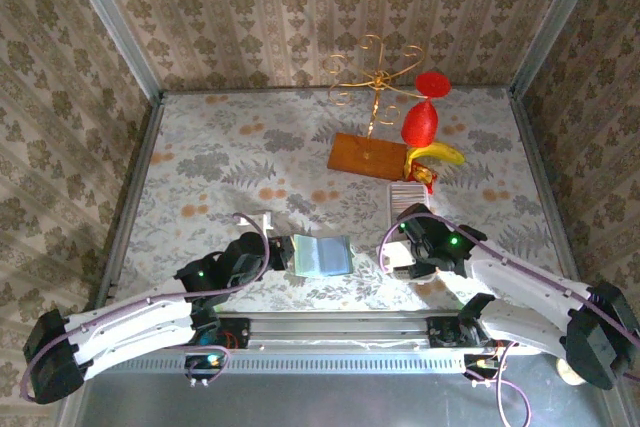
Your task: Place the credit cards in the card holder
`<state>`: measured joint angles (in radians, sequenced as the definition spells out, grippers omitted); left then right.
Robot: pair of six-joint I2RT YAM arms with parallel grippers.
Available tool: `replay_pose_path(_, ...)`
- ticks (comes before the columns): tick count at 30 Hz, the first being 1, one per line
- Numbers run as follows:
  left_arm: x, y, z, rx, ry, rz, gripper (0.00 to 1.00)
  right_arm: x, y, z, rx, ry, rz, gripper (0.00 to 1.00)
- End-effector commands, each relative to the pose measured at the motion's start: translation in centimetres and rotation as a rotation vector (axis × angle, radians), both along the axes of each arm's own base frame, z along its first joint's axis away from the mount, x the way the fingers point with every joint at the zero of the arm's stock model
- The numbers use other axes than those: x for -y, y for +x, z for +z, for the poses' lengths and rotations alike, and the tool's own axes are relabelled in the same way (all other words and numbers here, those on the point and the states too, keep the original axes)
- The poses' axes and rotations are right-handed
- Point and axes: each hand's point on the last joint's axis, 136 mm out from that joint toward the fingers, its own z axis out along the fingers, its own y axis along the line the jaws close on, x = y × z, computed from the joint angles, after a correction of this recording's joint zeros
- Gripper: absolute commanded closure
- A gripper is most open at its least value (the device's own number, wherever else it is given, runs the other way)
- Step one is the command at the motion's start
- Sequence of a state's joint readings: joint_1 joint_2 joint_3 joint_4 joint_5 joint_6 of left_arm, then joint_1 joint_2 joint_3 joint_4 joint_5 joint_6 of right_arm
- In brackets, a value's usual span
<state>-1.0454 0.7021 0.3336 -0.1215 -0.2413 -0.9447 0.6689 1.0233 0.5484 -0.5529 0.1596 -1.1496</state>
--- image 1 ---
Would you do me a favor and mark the white tray of cards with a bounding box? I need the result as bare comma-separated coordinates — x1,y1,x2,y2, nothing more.
388,181,432,221

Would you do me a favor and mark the red snack packet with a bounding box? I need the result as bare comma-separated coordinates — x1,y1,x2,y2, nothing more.
407,159,440,194

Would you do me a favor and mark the yellow banana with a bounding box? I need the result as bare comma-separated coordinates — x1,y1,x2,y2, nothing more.
403,141,466,173

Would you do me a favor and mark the wooden stand base board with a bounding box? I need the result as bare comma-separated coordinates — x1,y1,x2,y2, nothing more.
327,132,409,182

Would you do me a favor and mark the red plastic goblet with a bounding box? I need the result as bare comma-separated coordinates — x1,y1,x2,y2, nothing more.
400,71,453,147

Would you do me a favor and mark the small electronics board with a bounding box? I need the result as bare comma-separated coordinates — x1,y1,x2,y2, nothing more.
462,352,503,381
184,352,225,381

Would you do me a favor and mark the floral patterned tablecloth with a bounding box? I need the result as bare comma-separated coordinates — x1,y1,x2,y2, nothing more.
112,88,571,313

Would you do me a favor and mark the glass jar dark lid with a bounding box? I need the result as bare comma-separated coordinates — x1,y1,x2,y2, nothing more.
557,361,587,387

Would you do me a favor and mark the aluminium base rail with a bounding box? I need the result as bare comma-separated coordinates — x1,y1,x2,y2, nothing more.
248,314,431,351

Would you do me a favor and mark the purple board cable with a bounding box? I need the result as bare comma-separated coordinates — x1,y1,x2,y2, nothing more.
187,345,232,389
492,341,534,427

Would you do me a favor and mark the slotted aluminium cable duct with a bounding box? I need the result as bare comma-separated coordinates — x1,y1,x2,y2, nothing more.
82,350,466,374

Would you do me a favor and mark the gold wire curl stand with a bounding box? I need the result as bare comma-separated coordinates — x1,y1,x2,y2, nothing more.
322,34,426,158

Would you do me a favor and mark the aluminium table edge rail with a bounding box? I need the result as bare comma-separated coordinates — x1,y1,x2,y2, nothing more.
54,95,166,427
508,91,636,427

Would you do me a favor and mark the aluminium frame post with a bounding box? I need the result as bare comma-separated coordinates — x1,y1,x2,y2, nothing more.
57,0,165,104
508,0,600,98

